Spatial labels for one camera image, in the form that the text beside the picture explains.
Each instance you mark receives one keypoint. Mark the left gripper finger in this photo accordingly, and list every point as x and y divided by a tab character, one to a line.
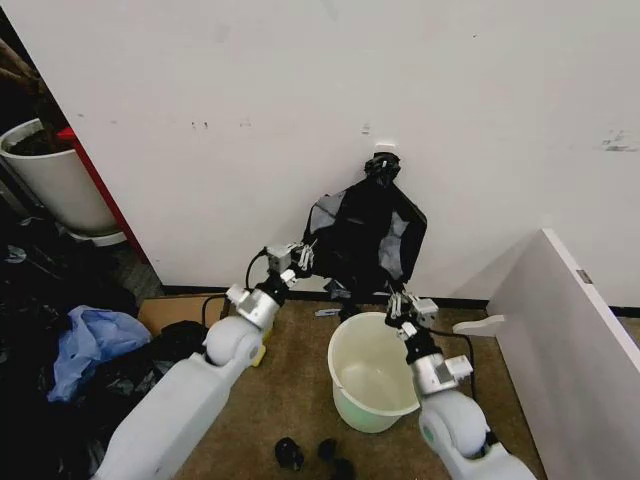
311	257
303	257

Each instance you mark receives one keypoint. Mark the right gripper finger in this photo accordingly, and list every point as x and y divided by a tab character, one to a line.
394	310
406	307

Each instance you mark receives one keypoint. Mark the black garbage bag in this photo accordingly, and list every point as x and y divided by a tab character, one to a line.
360	230

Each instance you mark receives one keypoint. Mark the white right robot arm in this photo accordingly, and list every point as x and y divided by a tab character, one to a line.
450	420

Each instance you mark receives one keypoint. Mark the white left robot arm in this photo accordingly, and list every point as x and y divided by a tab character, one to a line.
165	400

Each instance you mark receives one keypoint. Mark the white plastic trash bin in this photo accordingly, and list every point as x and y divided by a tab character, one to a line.
370	370

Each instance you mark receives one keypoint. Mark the small black rolled bag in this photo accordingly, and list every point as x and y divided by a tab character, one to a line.
290	452
327	450

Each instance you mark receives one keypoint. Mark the blue plastic bag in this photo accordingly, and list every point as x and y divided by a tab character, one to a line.
95	345

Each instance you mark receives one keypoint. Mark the small blue label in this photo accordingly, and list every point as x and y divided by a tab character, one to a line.
326	313

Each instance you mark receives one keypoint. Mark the yellow sponge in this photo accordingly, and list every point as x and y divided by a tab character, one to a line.
260	352

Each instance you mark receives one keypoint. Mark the brown cardboard sheet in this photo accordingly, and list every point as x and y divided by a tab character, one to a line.
175	310

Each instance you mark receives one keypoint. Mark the white furniture panel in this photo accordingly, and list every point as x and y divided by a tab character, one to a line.
565	350

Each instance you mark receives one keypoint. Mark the silver metal hinge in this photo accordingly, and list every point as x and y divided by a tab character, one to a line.
582	276

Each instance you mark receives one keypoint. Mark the white pot saucer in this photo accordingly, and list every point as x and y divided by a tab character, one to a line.
100	239

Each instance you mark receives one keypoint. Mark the white round plant pot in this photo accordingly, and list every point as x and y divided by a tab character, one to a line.
60	185

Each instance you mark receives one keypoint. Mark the pile of black bags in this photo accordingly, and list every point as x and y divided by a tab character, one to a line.
30	360

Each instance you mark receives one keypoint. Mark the dark potted plant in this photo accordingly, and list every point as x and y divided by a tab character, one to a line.
47	125

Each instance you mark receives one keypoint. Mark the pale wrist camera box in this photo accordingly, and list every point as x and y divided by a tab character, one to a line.
426	309
278	257

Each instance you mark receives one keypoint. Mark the white wall hook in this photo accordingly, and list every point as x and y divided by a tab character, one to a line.
385	145

